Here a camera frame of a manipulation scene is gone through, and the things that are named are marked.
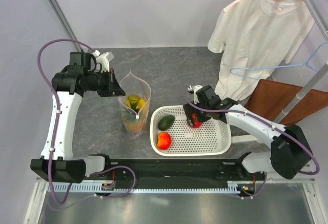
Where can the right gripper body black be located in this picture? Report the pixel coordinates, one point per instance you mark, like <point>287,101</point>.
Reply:
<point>203,115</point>

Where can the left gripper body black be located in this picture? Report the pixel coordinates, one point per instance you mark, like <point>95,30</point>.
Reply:
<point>103,85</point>

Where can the red apple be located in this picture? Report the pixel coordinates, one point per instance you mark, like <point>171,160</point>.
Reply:
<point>193,121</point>

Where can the clear zip top bag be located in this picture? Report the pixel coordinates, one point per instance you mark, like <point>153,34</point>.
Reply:
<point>133,85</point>

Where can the orange toy pineapple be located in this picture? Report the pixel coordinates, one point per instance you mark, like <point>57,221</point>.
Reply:
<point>135,115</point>

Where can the green avocado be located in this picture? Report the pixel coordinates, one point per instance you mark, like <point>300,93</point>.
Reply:
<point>166,122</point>

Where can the red orange peach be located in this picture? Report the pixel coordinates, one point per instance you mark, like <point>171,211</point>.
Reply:
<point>164,141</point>

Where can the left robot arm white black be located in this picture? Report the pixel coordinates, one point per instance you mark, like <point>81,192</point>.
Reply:
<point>85,72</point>

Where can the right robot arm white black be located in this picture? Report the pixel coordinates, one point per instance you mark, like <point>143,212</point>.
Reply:
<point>289,151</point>

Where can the white perforated plastic basket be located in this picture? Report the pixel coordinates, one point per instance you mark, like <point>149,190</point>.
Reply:
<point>212,138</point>

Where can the brown cloth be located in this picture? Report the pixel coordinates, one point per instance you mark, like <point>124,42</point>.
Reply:
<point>270,97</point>

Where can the white t-shirt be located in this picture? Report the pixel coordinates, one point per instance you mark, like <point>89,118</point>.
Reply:
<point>254,37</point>

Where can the silver clothes rack pole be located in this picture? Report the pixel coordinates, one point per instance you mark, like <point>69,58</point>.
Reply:
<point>302,93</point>

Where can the blue clothes hanger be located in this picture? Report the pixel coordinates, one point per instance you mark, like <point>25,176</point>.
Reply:
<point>306,63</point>

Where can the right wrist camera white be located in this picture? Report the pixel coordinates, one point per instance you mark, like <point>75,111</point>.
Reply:
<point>193,90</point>

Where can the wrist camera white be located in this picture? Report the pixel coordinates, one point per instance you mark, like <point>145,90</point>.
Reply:
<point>103,60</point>
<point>193,90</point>

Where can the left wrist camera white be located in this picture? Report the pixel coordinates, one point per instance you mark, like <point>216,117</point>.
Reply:
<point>103,60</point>

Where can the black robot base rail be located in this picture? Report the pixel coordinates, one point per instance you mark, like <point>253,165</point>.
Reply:
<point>187,173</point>

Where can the white cable duct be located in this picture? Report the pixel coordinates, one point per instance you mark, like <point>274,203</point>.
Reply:
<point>98,187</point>

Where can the aluminium frame post left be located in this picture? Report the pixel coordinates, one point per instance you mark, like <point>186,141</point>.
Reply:
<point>62,19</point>

